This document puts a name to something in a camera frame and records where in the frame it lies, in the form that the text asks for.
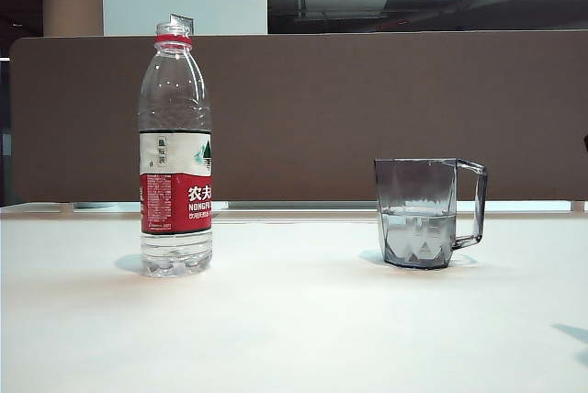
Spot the brown desk partition panel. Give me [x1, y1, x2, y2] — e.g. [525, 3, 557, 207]
[8, 33, 588, 204]

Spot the silver wall plate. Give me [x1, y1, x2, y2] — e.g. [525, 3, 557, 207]
[168, 12, 195, 37]

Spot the grey transparent plastic cup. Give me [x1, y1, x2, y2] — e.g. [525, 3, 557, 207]
[372, 157, 489, 271]

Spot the clear red-label water bottle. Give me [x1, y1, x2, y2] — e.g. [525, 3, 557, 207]
[138, 21, 215, 279]

